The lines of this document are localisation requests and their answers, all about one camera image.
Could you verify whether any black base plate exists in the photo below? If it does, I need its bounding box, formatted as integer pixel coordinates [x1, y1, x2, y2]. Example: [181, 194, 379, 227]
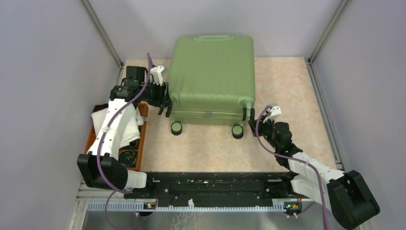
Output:
[124, 172, 305, 209]

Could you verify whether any white fluffy towel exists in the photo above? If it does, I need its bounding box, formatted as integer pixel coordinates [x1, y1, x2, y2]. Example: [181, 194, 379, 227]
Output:
[91, 108, 144, 148]

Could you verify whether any green suitcase blue lining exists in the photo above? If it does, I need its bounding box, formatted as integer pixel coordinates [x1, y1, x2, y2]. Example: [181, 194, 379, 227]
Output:
[167, 35, 256, 139]

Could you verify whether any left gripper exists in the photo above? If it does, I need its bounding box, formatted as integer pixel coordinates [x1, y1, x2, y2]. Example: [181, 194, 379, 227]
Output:
[140, 79, 173, 108]

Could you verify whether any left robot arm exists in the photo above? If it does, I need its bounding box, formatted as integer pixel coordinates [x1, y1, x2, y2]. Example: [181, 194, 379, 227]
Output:
[77, 64, 172, 198]

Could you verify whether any patterned item in tray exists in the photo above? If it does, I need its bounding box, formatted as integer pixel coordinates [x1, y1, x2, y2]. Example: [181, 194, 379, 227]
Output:
[118, 149, 137, 168]

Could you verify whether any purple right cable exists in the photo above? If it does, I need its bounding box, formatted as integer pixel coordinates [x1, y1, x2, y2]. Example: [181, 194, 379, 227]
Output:
[255, 106, 330, 230]

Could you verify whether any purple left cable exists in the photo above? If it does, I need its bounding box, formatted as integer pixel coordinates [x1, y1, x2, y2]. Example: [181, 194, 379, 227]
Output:
[96, 52, 153, 230]

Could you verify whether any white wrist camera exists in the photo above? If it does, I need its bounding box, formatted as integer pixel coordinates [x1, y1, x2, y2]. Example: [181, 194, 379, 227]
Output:
[262, 103, 282, 124]
[149, 65, 168, 86]

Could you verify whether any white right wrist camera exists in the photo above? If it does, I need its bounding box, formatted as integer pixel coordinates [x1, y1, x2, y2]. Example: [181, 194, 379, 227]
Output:
[262, 103, 282, 124]

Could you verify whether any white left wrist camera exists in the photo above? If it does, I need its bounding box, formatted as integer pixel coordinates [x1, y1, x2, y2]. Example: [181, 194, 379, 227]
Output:
[149, 65, 168, 86]

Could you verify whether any purple cable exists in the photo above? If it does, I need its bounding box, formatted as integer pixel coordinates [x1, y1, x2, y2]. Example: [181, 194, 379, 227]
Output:
[255, 106, 330, 230]
[96, 52, 153, 230]

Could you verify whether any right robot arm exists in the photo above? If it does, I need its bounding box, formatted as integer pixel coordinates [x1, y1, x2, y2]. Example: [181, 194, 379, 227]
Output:
[248, 118, 381, 230]

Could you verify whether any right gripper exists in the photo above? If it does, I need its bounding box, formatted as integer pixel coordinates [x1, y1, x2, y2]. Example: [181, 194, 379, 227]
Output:
[248, 115, 279, 151]

